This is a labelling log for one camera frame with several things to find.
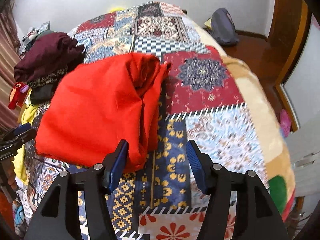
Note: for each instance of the black patterned garment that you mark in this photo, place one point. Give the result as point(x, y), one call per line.
point(44, 87)

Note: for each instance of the patchwork patterned bedspread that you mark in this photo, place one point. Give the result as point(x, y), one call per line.
point(201, 100)

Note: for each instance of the red jacket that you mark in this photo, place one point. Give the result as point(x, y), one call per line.
point(100, 103)

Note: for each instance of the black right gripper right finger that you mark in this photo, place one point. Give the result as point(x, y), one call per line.
point(256, 215)

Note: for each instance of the red parrot plush toy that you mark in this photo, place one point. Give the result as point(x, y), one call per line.
point(17, 95)

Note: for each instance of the maroon folded garment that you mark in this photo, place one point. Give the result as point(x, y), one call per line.
point(50, 53)

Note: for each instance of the striped curtain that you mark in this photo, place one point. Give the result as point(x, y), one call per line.
point(9, 58)

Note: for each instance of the yellow garment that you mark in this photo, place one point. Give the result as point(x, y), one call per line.
point(27, 116)

